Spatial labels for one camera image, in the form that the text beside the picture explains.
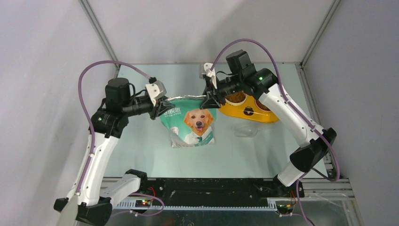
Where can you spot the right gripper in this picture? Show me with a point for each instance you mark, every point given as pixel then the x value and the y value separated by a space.
pixel 209 102

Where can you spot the green pet food bag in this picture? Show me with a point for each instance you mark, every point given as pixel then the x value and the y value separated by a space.
pixel 188 125

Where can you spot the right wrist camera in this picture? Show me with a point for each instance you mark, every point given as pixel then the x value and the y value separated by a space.
pixel 208 72

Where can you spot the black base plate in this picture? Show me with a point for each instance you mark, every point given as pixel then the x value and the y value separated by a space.
pixel 218 192

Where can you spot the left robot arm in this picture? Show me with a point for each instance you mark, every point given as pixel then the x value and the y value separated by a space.
pixel 86 201

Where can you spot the pink ceramic bowl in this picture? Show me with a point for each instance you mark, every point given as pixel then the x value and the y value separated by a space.
pixel 261 107

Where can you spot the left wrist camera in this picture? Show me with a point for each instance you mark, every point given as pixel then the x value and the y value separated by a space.
pixel 155 90

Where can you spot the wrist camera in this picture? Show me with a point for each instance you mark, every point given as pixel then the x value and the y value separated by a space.
pixel 208 72
pixel 155 90

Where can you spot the brown pet food kibble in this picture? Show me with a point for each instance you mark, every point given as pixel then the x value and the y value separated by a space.
pixel 237 96

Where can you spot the cream ceramic bowl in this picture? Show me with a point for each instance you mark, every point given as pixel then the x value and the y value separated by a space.
pixel 237 99

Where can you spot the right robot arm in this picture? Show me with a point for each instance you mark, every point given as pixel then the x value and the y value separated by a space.
pixel 264 85

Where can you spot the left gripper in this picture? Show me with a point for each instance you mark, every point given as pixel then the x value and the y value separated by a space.
pixel 163 106

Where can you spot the clear plastic scoop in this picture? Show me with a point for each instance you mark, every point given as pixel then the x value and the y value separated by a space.
pixel 246 131

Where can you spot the yellow double bowl stand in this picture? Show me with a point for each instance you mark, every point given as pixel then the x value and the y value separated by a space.
pixel 242 106

